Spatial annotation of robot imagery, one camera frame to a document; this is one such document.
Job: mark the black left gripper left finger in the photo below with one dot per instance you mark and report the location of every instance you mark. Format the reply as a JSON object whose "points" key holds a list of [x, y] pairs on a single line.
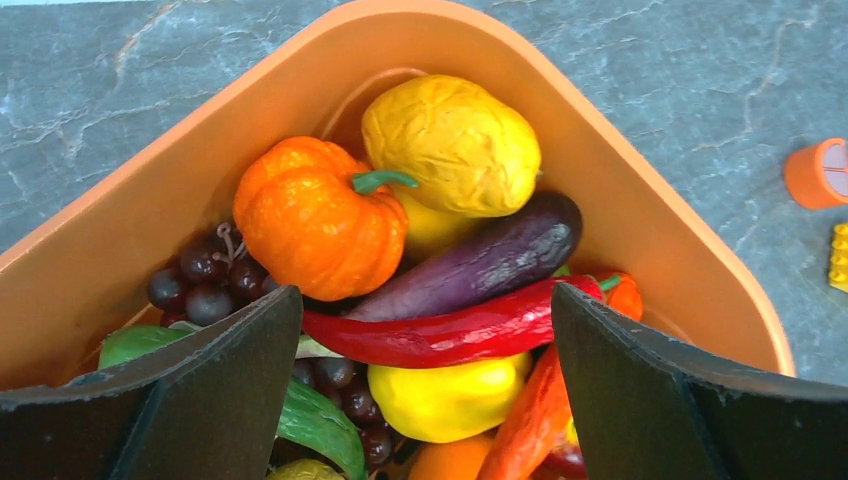
{"points": [[203, 407]]}

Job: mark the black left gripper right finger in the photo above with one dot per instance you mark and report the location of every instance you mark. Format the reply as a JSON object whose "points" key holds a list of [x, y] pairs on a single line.
{"points": [[649, 406]]}

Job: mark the orange toy pumpkin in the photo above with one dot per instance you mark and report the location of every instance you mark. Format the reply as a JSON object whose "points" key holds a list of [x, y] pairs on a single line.
{"points": [[316, 218]]}

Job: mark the green toy cucumber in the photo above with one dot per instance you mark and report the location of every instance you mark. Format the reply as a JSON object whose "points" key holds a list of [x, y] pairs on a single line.
{"points": [[311, 420]]}

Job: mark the red toy apple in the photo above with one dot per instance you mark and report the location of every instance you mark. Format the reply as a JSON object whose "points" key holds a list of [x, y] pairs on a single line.
{"points": [[563, 462]]}

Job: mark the green toy starfruit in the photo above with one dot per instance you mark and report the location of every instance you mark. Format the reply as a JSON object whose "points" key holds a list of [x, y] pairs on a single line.
{"points": [[132, 342]]}

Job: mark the yellow toy lemon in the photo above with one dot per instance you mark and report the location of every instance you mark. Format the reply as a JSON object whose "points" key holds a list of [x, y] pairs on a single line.
{"points": [[304, 469]]}

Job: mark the orange toy carrot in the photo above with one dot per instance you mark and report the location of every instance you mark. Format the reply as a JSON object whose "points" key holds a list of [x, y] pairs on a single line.
{"points": [[538, 421]]}

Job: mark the dark purple toy grapes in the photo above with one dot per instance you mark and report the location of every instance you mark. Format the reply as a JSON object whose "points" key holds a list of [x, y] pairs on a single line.
{"points": [[208, 279]]}

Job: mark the red toy chili pepper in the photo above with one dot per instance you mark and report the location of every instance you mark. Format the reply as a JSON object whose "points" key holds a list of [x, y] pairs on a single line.
{"points": [[508, 325]]}

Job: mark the orange plastic tub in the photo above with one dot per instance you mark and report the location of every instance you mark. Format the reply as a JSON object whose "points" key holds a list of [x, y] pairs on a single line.
{"points": [[81, 274]]}

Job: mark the small orange toy tangerine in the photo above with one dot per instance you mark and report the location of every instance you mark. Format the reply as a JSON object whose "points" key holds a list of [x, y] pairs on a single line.
{"points": [[460, 460]]}

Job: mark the purple toy eggplant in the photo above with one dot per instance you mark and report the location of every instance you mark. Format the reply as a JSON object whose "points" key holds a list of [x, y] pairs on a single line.
{"points": [[505, 254]]}

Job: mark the yellow toy bell pepper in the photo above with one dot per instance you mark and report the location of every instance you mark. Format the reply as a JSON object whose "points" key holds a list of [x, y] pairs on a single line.
{"points": [[447, 404]]}

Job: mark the yellow toy waffle block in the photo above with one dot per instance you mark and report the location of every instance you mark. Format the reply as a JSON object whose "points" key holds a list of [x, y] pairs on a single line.
{"points": [[837, 271]]}

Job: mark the orange semicircle toy block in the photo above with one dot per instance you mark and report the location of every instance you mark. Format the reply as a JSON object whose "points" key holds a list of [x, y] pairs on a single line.
{"points": [[816, 176]]}

